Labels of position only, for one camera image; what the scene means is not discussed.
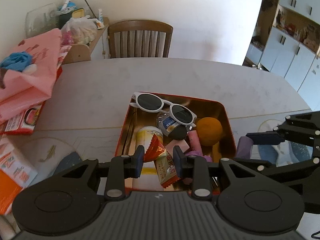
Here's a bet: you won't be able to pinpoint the pink tube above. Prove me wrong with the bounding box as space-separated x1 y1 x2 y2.
187 130 203 155

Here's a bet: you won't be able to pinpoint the pink square eraser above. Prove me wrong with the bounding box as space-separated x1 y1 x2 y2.
165 140 190 155

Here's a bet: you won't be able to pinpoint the red candy wrapper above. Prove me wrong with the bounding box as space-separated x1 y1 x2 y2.
144 134 179 189

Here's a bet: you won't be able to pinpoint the orange fruit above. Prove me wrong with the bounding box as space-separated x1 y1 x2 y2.
196 117 223 146

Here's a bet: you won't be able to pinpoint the white yellow bottle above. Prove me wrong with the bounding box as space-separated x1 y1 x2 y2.
136 126 164 163

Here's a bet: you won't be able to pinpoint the blue label black pod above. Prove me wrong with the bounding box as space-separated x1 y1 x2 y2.
157 113 187 140

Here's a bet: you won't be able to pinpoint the white sunglasses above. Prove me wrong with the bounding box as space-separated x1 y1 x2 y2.
130 92 197 127

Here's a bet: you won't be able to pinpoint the purple spiky toy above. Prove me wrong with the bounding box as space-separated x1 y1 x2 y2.
183 151 213 185

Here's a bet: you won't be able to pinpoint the blue patterned placemat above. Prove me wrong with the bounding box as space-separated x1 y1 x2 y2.
229 108 320 240

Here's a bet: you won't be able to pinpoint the red tin box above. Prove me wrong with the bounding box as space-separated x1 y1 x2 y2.
115 94 236 193

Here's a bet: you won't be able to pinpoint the orange white snack bag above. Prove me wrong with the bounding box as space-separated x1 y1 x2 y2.
1 135 37 215

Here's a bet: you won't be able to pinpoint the large red gift box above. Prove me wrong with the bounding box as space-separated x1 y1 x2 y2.
1 59 62 135

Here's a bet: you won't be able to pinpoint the wooden sideboard cabinet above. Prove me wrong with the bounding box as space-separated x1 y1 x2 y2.
62 17 109 64

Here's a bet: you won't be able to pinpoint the pink paper bag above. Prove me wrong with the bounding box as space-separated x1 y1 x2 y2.
1 28 62 123

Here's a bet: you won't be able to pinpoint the wooden chair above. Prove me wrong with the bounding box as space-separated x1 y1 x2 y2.
108 20 174 59

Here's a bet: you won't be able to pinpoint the white plastic bag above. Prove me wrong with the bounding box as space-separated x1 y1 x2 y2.
61 17 98 45

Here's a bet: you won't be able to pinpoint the blue cloth toy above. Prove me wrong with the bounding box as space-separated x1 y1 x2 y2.
1 51 37 75

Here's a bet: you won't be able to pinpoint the green yellow box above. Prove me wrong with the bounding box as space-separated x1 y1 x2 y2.
58 8 85 29

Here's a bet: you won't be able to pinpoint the glass bowl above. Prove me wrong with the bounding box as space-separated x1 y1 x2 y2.
24 3 58 38

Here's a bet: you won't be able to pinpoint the white wall cabinet unit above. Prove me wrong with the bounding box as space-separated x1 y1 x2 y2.
244 0 319 111

